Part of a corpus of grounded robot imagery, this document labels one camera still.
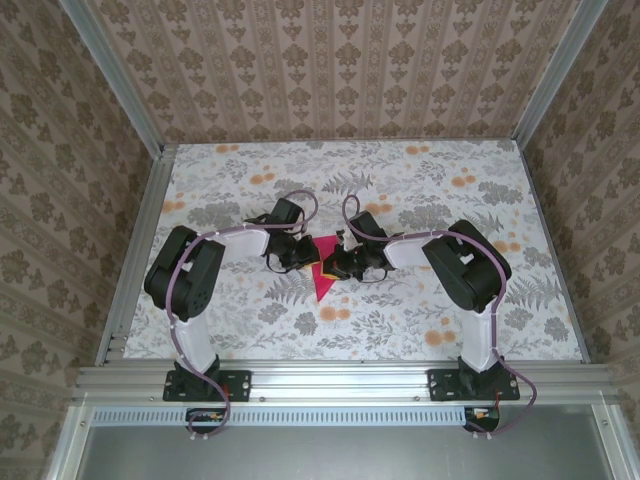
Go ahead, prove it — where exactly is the pink square paper sheet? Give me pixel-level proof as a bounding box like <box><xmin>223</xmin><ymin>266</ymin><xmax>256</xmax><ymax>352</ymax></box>
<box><xmin>310</xmin><ymin>235</ymin><xmax>341</xmax><ymax>305</ymax></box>

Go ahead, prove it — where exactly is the grey metal panel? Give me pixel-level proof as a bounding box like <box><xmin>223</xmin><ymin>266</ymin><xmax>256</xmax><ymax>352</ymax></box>
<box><xmin>47</xmin><ymin>403</ymin><xmax>640</xmax><ymax>480</ymax></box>

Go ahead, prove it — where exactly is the black connector board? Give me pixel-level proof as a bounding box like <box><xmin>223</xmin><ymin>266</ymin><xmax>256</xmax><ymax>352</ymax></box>
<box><xmin>463</xmin><ymin>407</ymin><xmax>501</xmax><ymax>432</ymax></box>
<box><xmin>185</xmin><ymin>407</ymin><xmax>234</xmax><ymax>434</ymax></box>

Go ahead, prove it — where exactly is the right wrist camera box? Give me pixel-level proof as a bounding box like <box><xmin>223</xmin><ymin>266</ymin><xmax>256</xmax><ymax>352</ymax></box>
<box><xmin>335</xmin><ymin>228</ymin><xmax>362</xmax><ymax>251</ymax></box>

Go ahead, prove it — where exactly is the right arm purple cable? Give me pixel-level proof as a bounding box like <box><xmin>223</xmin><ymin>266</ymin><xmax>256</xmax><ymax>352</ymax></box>
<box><xmin>341</xmin><ymin>194</ymin><xmax>539</xmax><ymax>441</ymax></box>

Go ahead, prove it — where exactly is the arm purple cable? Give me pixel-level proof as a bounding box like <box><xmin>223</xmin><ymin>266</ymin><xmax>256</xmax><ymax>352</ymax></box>
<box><xmin>167</xmin><ymin>188</ymin><xmax>321</xmax><ymax>441</ymax></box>
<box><xmin>341</xmin><ymin>194</ymin><xmax>539</xmax><ymax>441</ymax></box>

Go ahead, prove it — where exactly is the aluminium mounting rail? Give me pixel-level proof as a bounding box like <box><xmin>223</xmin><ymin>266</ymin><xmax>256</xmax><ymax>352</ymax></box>
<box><xmin>74</xmin><ymin>363</ymin><xmax>616</xmax><ymax>404</ymax></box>

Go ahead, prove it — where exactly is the aluminium side rail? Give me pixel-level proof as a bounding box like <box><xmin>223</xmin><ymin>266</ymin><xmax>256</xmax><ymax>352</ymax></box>
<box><xmin>94</xmin><ymin>144</ymin><xmax>176</xmax><ymax>366</ymax></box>

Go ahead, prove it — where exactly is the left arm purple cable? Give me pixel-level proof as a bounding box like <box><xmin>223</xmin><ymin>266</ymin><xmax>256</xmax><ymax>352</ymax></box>
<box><xmin>167</xmin><ymin>188</ymin><xmax>321</xmax><ymax>441</ymax></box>

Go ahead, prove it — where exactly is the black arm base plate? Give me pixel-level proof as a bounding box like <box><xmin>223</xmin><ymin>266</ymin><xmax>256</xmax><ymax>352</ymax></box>
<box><xmin>428</xmin><ymin>368</ymin><xmax>521</xmax><ymax>403</ymax></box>
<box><xmin>163</xmin><ymin>368</ymin><xmax>252</xmax><ymax>403</ymax></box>

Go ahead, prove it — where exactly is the grey slotted cable duct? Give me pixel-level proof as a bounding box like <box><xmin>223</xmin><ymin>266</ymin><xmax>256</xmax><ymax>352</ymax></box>
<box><xmin>92</xmin><ymin>405</ymin><xmax>501</xmax><ymax>427</ymax></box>

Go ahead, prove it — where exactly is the aluminium frame post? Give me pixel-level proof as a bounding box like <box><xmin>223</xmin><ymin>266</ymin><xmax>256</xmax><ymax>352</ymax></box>
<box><xmin>512</xmin><ymin>0</ymin><xmax>609</xmax><ymax>146</ymax></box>
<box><xmin>62</xmin><ymin>0</ymin><xmax>166</xmax><ymax>154</ymax></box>

